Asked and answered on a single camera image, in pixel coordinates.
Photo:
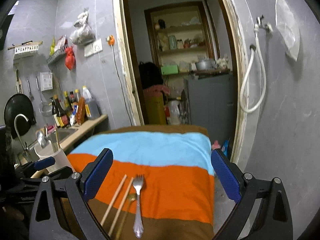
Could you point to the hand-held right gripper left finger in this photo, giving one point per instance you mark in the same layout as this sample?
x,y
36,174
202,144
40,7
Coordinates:
x,y
97,177

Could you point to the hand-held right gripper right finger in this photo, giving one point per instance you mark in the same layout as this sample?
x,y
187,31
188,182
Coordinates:
x,y
225,177

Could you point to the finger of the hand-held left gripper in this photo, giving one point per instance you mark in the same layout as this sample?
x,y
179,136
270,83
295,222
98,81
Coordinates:
x,y
60,173
45,162

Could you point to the white plastic utensil holder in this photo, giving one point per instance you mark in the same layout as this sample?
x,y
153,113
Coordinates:
x,y
60,160

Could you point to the large steel spoon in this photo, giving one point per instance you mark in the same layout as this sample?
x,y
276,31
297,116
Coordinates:
x,y
41,138

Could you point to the steel fork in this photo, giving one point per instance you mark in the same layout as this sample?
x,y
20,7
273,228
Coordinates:
x,y
138,185

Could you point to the pink bottle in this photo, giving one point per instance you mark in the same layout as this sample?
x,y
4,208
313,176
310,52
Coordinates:
x,y
215,145

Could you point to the steel sink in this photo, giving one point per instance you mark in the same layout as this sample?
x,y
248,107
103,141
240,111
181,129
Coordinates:
x,y
65,133

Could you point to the steel sink faucet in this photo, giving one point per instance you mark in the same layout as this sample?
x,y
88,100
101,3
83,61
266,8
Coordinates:
x,y
18,130

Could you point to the dark sauce bottle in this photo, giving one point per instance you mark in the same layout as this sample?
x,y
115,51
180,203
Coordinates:
x,y
53,113
72,97
67,102
61,113

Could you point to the blue and white packet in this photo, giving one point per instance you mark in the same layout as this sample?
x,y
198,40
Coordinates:
x,y
73,117

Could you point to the metal strainer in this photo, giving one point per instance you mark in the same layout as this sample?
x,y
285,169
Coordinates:
x,y
44,107

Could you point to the black wok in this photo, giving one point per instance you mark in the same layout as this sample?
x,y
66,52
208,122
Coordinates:
x,y
17,112

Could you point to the striped cloth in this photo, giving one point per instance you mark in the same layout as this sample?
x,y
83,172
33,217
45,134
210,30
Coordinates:
x,y
162,180

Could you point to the red seasoning packet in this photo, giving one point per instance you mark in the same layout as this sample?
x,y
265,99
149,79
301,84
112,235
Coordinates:
x,y
80,110

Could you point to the large oil jug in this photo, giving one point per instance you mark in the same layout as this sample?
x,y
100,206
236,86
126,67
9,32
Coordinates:
x,y
92,106

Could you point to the metal spatula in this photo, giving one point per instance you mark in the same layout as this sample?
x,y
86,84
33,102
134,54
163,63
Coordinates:
x,y
29,90

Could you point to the amber sauce bottle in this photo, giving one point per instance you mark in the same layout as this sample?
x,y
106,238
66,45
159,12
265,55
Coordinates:
x,y
77,95

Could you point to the grey cabinet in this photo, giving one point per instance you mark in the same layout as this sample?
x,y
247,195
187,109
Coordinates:
x,y
212,100

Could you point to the white plastic jug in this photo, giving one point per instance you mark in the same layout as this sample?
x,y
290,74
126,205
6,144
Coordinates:
x,y
173,112

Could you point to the yellow gas cylinder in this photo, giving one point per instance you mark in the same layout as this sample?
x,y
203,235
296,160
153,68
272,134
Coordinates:
x,y
155,110

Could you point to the pink cloth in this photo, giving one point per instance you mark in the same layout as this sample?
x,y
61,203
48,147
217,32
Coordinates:
x,y
156,90

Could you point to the red plastic bag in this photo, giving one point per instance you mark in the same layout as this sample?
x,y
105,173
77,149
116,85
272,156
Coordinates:
x,y
70,59

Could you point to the aluminium pot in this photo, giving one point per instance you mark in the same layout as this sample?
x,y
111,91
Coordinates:
x,y
203,65

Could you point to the white crumpled cloth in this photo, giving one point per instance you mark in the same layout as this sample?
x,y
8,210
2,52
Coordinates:
x,y
222,62

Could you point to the black backpack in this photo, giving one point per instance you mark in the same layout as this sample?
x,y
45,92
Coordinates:
x,y
150,75

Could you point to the yellow packet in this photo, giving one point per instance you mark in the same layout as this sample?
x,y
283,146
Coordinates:
x,y
52,46

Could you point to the red and white packets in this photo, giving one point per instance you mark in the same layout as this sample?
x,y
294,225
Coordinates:
x,y
61,42

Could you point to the green box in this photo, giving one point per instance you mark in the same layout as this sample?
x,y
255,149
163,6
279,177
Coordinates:
x,y
170,69

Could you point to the clear plastic bag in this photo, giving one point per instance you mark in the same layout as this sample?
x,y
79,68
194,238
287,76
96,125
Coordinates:
x,y
81,33

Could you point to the wooden shelf unit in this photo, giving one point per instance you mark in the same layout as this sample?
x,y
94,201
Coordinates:
x,y
180,51

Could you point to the orange plug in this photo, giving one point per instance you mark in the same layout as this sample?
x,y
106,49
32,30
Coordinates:
x,y
110,40

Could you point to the mint green canister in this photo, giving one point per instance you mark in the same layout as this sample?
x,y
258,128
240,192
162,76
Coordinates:
x,y
172,42

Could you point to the white mesh bag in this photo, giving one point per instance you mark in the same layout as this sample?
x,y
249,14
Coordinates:
x,y
287,31

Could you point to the white wall box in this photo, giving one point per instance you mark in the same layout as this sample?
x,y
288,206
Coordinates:
x,y
46,81

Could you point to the metal wall shelf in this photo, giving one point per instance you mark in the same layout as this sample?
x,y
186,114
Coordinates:
x,y
57,55

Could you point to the white wall basket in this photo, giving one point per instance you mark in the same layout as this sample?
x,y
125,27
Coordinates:
x,y
25,49

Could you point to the white wall socket panel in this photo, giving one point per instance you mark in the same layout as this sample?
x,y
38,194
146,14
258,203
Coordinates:
x,y
93,47

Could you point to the door frame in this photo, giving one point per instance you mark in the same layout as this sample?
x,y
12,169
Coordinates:
x,y
125,55

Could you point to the wall tap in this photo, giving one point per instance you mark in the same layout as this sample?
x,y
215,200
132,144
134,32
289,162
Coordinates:
x,y
262,25

